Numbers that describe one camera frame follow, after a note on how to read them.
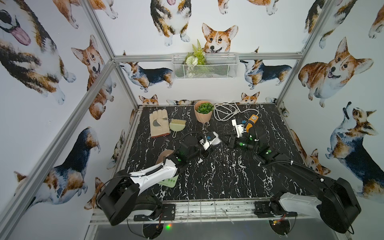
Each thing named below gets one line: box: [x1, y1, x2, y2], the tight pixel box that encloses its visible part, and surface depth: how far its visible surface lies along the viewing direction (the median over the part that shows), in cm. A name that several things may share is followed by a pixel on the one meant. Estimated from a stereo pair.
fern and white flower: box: [184, 39, 207, 77], surface depth 84 cm
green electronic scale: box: [158, 174, 179, 188], surface depth 83 cm
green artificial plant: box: [197, 102, 214, 114], surface depth 103 cm
